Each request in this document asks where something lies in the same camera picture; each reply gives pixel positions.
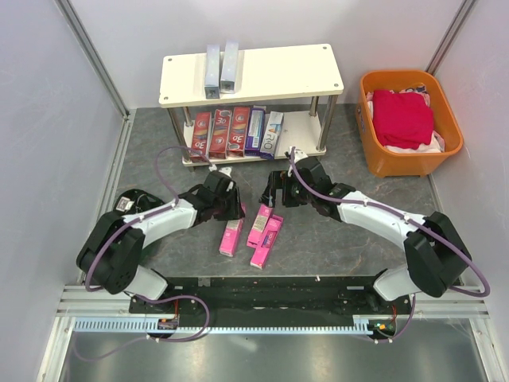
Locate silver red toothpaste box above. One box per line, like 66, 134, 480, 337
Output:
190, 111, 212, 162

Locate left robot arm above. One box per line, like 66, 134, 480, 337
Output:
76, 167, 245, 313

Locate purple toothpaste box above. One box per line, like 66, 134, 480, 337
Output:
244, 107, 266, 156

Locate clear Protefix box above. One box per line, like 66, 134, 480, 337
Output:
220, 41, 239, 94
204, 45, 220, 99

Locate white RiO toothpaste box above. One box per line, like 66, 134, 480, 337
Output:
259, 111, 284, 160

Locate red folded cloth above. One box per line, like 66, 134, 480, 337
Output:
372, 89, 433, 150

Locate slotted cable duct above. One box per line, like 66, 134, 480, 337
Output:
72, 310, 391, 335

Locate red 3D toothpaste box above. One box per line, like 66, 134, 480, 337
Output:
227, 107, 251, 158

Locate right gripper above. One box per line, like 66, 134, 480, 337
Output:
258, 171, 315, 208

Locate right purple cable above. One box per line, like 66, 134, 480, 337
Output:
288, 146, 492, 345

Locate white two-tier shelf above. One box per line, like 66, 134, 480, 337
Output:
159, 44, 344, 159

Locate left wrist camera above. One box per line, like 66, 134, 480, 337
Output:
205, 167, 234, 193

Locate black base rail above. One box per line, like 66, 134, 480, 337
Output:
126, 271, 414, 319

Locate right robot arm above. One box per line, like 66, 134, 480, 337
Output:
259, 158, 471, 314

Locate pink box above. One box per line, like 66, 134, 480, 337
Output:
247, 204, 273, 248
219, 218, 244, 257
251, 215, 284, 269

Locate silver backed toothpaste box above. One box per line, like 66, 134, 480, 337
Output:
208, 109, 232, 159

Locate orange plastic basket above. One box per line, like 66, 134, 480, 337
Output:
356, 69, 464, 177

